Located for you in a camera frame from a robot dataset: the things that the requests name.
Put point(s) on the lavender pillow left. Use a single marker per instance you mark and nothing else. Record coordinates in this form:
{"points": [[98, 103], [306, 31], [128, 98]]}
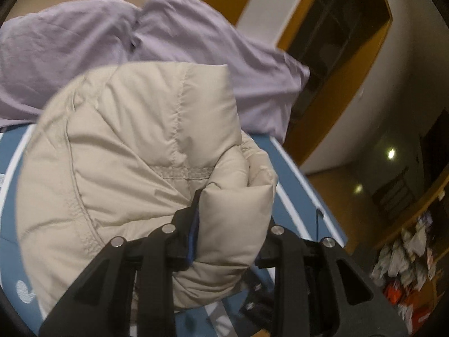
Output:
{"points": [[41, 52]]}

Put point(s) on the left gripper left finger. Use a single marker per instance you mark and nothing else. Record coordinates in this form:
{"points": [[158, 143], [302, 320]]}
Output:
{"points": [[99, 301]]}

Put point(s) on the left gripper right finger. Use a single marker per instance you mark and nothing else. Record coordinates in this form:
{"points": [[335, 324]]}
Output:
{"points": [[319, 290]]}

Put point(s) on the blue white striped bedsheet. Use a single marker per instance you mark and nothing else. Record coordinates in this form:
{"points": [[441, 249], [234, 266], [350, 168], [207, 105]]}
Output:
{"points": [[297, 207]]}

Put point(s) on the beige puffer jacket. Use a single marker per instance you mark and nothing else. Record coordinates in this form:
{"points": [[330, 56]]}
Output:
{"points": [[118, 151]]}

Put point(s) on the cluttered wooden shelf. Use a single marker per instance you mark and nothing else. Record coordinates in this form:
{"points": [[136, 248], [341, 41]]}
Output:
{"points": [[412, 263]]}

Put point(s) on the wooden framed dark doorway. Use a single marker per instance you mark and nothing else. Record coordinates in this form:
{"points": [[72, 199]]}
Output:
{"points": [[338, 40]]}

